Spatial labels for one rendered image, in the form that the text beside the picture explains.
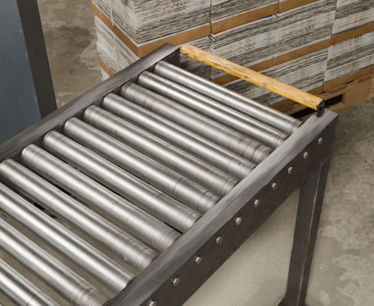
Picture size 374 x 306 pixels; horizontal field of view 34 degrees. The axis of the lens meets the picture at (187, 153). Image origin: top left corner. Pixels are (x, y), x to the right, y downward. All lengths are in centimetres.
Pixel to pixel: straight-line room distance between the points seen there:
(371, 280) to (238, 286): 45
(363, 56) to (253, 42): 66
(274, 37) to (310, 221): 91
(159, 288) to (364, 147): 174
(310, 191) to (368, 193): 89
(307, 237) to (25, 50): 102
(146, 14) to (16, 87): 48
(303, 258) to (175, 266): 73
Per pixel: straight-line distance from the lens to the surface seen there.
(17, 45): 199
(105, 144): 141
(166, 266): 115
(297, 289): 193
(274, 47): 243
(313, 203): 165
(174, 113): 150
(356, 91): 291
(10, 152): 143
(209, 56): 166
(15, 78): 206
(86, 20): 362
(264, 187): 130
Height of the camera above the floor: 169
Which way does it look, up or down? 40 degrees down
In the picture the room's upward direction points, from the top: 1 degrees counter-clockwise
